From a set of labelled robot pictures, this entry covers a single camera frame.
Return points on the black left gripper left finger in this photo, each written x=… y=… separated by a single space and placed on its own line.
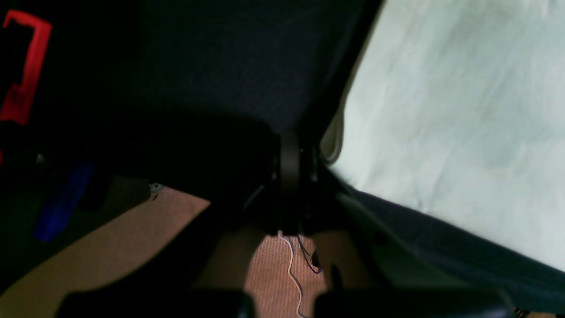
x=202 y=272

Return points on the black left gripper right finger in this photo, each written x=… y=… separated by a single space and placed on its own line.
x=368 y=270

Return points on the light green T-shirt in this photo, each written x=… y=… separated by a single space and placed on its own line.
x=456 y=110

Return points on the blue handled tool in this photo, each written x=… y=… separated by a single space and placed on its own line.
x=63 y=197

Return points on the black table cloth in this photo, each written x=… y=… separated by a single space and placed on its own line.
x=162 y=90

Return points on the red black clamp top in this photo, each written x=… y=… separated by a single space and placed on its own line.
x=24 y=43

